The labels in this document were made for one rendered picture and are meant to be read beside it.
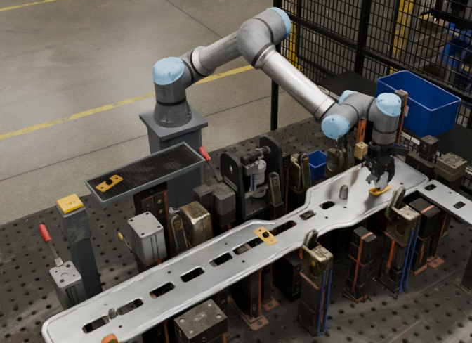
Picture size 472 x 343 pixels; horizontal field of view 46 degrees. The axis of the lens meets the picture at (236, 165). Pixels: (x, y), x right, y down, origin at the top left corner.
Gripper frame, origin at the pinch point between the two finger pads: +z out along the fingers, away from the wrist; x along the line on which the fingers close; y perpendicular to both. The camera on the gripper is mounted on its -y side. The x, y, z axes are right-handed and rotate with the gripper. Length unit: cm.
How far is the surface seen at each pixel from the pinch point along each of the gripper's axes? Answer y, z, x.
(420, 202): -8.1, 4.5, 11.5
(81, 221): 94, -9, -35
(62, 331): 113, 0, -8
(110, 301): 98, 1, -10
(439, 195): -14.2, 2.6, 14.2
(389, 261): 8.4, 20.0, 15.3
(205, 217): 61, -6, -16
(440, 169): -23.7, 0.0, 6.4
